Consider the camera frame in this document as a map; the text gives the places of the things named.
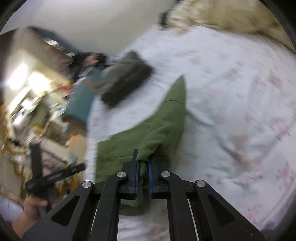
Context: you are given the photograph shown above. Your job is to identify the beige blanket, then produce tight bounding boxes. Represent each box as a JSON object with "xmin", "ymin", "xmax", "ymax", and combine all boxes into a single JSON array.
[{"xmin": 159, "ymin": 0, "xmax": 293, "ymax": 49}]

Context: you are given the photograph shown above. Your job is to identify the dark clothes heap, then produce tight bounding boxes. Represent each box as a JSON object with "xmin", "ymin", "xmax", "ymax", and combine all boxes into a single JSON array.
[{"xmin": 68, "ymin": 52, "xmax": 107, "ymax": 82}]

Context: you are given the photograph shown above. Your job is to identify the person's left hand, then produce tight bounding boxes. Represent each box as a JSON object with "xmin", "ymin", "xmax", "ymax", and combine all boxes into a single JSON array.
[{"xmin": 12, "ymin": 195, "xmax": 48, "ymax": 238}]

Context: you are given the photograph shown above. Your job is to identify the white floral bed sheet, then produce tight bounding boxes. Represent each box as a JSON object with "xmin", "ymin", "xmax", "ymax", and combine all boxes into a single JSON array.
[{"xmin": 85, "ymin": 26, "xmax": 295, "ymax": 240}]

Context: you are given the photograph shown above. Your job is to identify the teal mattress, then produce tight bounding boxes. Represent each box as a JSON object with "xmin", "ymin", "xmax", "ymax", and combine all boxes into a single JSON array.
[{"xmin": 62, "ymin": 67, "xmax": 104, "ymax": 126}]

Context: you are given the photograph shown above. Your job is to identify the green pants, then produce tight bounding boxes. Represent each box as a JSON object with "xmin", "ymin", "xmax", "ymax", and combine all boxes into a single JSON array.
[{"xmin": 94, "ymin": 74, "xmax": 188, "ymax": 217}]

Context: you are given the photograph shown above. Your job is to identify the dark grey folded garment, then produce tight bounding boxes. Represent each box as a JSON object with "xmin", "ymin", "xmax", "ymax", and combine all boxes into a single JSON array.
[{"xmin": 97, "ymin": 51, "xmax": 153, "ymax": 108}]

